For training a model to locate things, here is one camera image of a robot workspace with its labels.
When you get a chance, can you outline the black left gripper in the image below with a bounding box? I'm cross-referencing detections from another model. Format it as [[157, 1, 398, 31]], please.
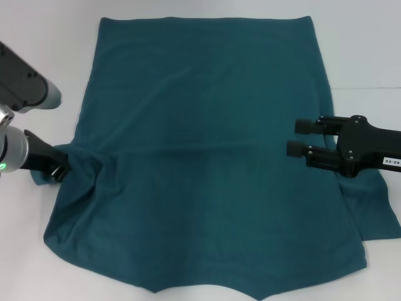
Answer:
[[23, 129, 73, 183]]

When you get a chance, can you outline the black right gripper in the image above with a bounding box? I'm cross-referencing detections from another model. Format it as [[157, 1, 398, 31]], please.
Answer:
[[286, 115, 401, 179]]

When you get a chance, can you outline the blue shirt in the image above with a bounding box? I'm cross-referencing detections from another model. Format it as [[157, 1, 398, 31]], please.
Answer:
[[29, 16, 401, 293]]

